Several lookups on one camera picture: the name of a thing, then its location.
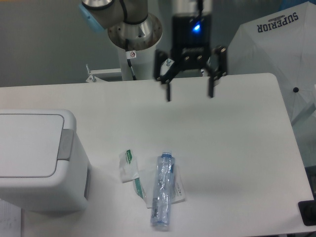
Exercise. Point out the crushed clear plastic bottle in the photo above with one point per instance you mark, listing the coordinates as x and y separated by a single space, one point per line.
162 192

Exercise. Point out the clear plastic bag with label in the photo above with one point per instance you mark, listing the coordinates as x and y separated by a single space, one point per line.
144 186

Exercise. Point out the white metal base frame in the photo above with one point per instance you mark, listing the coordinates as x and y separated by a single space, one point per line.
111 75

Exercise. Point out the black device at table edge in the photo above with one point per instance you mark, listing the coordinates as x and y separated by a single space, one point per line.
308 212

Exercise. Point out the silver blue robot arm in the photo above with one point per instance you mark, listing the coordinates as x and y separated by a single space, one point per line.
135 32

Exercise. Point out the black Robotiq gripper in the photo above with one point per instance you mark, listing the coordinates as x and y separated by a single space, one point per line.
191 29

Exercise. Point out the white push-lid trash can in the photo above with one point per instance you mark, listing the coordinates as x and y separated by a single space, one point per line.
43 165

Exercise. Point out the white green wrapper packet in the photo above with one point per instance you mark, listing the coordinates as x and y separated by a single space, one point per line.
128 167

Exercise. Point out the white Superior umbrella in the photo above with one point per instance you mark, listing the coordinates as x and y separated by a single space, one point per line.
283 44

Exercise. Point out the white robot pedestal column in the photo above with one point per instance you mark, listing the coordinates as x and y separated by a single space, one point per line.
136 64

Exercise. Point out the printed paper sheet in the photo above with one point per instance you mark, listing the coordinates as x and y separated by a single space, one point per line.
10 220

